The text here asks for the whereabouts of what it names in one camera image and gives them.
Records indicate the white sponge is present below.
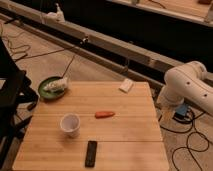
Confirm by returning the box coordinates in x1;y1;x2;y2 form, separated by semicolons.
119;79;134;93

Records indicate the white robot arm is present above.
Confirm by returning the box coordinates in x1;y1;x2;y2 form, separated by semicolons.
158;61;213;114

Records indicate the white ceramic cup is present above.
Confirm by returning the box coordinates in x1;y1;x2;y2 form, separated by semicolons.
60;114;80;138

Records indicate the orange carrot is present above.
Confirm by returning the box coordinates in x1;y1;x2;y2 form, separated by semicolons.
95;111;115;119

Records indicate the white crumpled cloth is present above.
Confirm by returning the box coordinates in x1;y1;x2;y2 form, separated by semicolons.
44;77;68;92

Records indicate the green plate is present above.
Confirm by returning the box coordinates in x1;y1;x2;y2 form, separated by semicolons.
38;76;66;101

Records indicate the black remote control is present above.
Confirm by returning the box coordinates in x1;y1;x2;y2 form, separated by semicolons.
85;141;97;167

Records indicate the blue power box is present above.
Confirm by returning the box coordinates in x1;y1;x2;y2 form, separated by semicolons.
175;104;188;117

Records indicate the black chair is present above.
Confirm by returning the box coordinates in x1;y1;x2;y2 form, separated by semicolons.
0;37;38;169

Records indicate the white object on rail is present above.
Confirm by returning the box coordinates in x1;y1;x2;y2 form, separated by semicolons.
46;4;65;22

